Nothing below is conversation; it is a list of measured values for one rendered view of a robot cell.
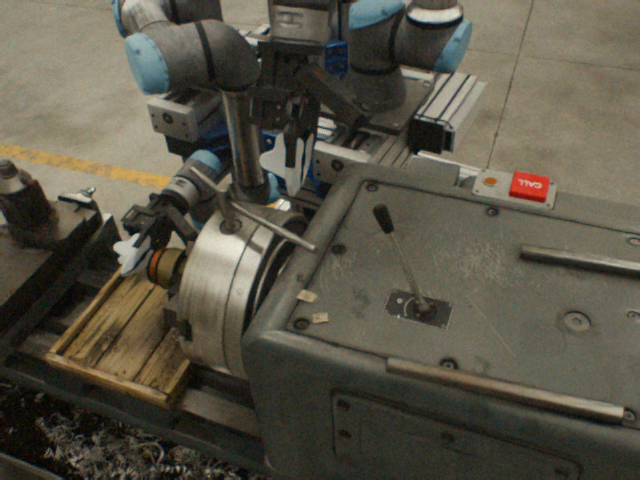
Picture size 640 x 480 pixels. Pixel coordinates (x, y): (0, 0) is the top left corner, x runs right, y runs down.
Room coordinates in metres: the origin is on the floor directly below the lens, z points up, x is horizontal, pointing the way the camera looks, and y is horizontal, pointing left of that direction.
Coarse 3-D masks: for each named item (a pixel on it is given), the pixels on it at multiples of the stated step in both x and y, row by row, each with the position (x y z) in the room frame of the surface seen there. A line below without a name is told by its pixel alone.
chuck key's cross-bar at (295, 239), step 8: (192, 168) 0.84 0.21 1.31; (200, 176) 0.82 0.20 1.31; (208, 184) 0.79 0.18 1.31; (216, 184) 0.79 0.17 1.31; (216, 192) 0.78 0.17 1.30; (232, 200) 0.75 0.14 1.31; (240, 208) 0.73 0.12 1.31; (248, 216) 0.70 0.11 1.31; (256, 216) 0.69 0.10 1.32; (264, 224) 0.67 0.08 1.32; (272, 224) 0.66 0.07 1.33; (280, 232) 0.64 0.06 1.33; (288, 232) 0.63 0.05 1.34; (288, 240) 0.62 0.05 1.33; (296, 240) 0.61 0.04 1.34; (304, 240) 0.60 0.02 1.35; (304, 248) 0.59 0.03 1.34; (312, 248) 0.58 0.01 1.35
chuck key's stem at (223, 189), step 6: (222, 186) 0.77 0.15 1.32; (228, 186) 0.76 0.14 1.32; (222, 192) 0.75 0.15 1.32; (228, 192) 0.76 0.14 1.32; (222, 198) 0.75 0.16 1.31; (222, 204) 0.76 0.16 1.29; (228, 204) 0.76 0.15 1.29; (222, 210) 0.76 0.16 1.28; (228, 210) 0.76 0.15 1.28; (234, 210) 0.76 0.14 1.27; (228, 216) 0.75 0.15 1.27; (234, 216) 0.76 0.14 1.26; (228, 222) 0.76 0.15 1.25; (234, 222) 0.77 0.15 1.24; (228, 228) 0.76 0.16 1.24
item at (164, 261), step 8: (160, 248) 0.86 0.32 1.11; (168, 248) 0.85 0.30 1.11; (176, 248) 0.85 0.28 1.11; (152, 256) 0.83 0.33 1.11; (160, 256) 0.83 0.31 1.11; (168, 256) 0.82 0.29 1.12; (176, 256) 0.82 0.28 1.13; (184, 256) 0.83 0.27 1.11; (152, 264) 0.82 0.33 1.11; (160, 264) 0.81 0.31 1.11; (168, 264) 0.81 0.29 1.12; (176, 264) 0.80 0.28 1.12; (184, 264) 0.81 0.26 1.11; (152, 272) 0.81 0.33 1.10; (160, 272) 0.80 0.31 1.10; (168, 272) 0.79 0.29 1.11; (152, 280) 0.80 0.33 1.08; (160, 280) 0.79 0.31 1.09
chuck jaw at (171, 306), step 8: (176, 272) 0.79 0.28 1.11; (168, 280) 0.77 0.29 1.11; (176, 280) 0.77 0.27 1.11; (168, 288) 0.76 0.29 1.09; (176, 288) 0.74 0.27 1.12; (168, 296) 0.73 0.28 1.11; (176, 296) 0.72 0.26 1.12; (168, 304) 0.69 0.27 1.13; (176, 304) 0.69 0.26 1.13; (168, 312) 0.68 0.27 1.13; (176, 312) 0.67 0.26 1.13; (168, 320) 0.68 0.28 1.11; (176, 320) 0.67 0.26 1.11; (184, 320) 0.65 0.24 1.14; (176, 328) 0.67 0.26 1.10; (184, 328) 0.65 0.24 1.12; (184, 336) 0.64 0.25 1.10
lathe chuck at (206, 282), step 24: (216, 216) 0.79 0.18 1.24; (240, 216) 0.79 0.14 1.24; (264, 216) 0.79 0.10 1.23; (216, 240) 0.74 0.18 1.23; (240, 240) 0.73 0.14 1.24; (192, 264) 0.70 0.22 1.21; (216, 264) 0.70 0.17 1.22; (192, 288) 0.67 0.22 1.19; (216, 288) 0.66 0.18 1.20; (192, 312) 0.65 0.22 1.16; (216, 312) 0.64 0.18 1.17; (192, 336) 0.63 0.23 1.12; (216, 336) 0.62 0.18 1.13; (192, 360) 0.64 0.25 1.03; (216, 360) 0.61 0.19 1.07
